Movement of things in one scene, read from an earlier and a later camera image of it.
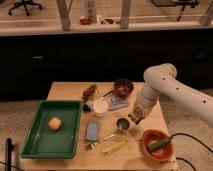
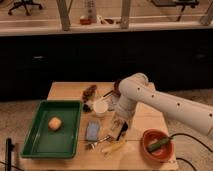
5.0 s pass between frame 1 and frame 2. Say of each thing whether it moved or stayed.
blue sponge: stayed
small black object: stayed
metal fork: stayed
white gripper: moved
